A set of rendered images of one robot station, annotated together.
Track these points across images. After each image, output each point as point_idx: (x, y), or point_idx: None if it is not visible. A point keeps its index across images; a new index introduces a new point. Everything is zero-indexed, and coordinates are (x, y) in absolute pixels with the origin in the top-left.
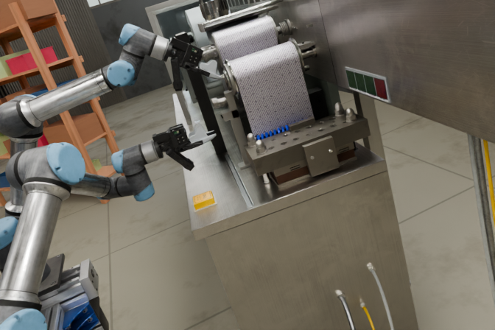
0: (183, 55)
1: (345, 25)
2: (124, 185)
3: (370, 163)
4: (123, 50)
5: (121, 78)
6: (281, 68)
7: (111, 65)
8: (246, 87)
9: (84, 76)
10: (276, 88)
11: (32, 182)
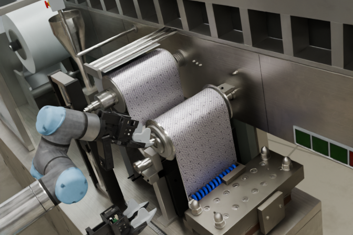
0: (115, 129)
1: (307, 94)
2: None
3: (309, 206)
4: (46, 141)
5: (78, 194)
6: (212, 123)
7: (64, 182)
8: (182, 149)
9: (19, 200)
10: (208, 142)
11: None
